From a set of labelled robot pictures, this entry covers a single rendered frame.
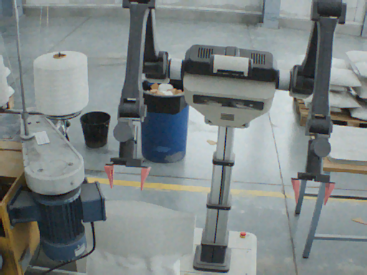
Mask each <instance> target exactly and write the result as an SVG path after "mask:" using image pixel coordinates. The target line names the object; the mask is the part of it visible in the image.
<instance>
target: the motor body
mask: <svg viewBox="0 0 367 275"><path fill-rule="evenodd" d="M32 193H33V196H32V197H33V200H34V203H36V206H38V205H39V209H40V215H41V220H40V219H39V214H38V208H37V214H38V219H39V220H38V221H37V224H38V229H39V236H40V242H41V244H42V248H43V251H44V253H45V254H46V255H47V256H48V257H49V258H51V259H52V260H54V261H56V262H59V263H65V262H71V261H74V260H76V259H79V258H80V257H81V256H82V255H83V253H84V252H85V251H86V248H87V240H86V228H85V225H84V224H83V223H82V220H81V218H80V202H79V198H78V196H79V195H80V193H81V192H80V185H79V187H77V188H76V189H74V190H72V191H71V192H70V193H68V194H67V195H63V196H58V197H48V196H43V195H42V194H39V193H36V192H34V191H32Z"/></svg>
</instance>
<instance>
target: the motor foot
mask: <svg viewBox="0 0 367 275"><path fill-rule="evenodd" d="M32 196H33V193H31V192H29V191H25V190H24V189H23V185H19V186H18V188H17V189H16V191H15V193H14V194H13V196H12V197H11V198H10V201H9V202H8V203H7V210H8V214H9V220H10V223H11V226H13V228H14V227H15V224H16V223H23V222H28V221H29V222H33V221H38V220H39V219H40V220H41V215H40V209H39V205H38V206H36V203H34V200H33V197H32ZM37 208H38V214H39V219H38V214H37Z"/></svg>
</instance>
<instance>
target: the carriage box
mask: <svg viewBox="0 0 367 275"><path fill-rule="evenodd" d="M0 184H1V191H2V194H3V198H4V199H3V200H2V202H1V203H0V218H1V219H2V223H3V226H4V227H3V228H2V227H1V225H0V254H1V257H2V259H3V262H2V268H1V270H0V275H24V273H23V270H22V259H23V258H24V256H25V253H26V252H27V250H28V248H29V247H30V252H31V255H32V256H33V255H34V252H35V250H36V248H37V246H38V244H39V241H40V236H39V229H38V224H37V221H33V222H29V221H28V222H23V223H16V224H15V227H14V228H13V226H11V223H10V220H9V214H8V210H7V203H8V202H9V201H10V198H11V197H12V196H13V194H14V193H15V191H16V189H17V188H18V186H19V185H23V189H24V190H25V191H29V192H32V190H31V189H30V188H29V187H28V186H27V184H26V180H25V177H24V161H23V157H22V150H20V149H12V148H0ZM32 256H31V259H30V260H29V262H30V261H31V260H32ZM29 262H28V263H29ZM28 265H29V264H28ZM28 265H27V267H28ZM27 267H26V270H27ZM26 270H25V271H26ZM25 271H24V272H25Z"/></svg>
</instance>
